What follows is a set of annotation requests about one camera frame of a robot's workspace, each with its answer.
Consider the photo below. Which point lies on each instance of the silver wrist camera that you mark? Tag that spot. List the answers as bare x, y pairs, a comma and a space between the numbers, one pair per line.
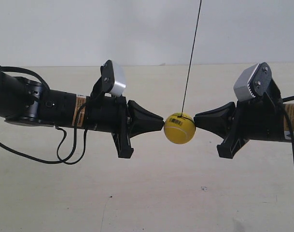
112, 80
253, 82

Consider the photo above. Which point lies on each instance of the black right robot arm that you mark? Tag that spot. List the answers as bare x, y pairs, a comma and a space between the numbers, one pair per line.
288, 110

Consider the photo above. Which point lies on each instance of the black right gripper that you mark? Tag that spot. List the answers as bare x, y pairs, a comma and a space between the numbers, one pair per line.
239, 124

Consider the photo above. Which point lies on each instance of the yellow tennis ball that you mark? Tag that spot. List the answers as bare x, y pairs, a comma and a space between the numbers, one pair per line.
179, 128

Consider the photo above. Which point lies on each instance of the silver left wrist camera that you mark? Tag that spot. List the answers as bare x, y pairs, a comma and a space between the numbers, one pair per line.
112, 80

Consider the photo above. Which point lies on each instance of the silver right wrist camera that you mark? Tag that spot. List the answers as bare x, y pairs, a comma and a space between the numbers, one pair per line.
253, 82

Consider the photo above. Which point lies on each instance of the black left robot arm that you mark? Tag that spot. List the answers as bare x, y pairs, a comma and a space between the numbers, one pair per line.
27, 100

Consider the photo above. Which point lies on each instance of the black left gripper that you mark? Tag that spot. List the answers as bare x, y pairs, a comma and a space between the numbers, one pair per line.
110, 114

